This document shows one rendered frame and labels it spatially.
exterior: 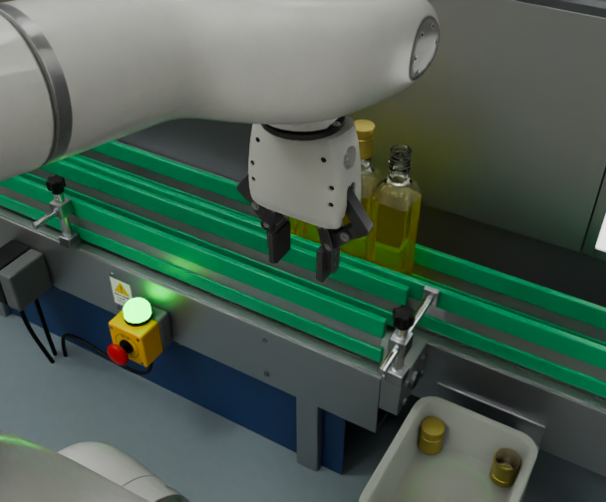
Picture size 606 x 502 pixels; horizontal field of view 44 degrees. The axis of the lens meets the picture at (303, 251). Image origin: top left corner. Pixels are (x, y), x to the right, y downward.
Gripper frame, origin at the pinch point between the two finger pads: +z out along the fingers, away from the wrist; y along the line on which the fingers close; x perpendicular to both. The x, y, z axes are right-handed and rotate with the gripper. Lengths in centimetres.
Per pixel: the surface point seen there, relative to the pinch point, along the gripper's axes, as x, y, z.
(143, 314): -10, 35, 34
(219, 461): -8, 21, 61
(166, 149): -45, 57, 29
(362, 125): -30.0, 8.4, 2.9
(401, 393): -15.0, -6.9, 33.2
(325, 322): -16.6, 6.1, 27.2
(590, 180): -42.1, -20.3, 9.0
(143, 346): -8, 34, 38
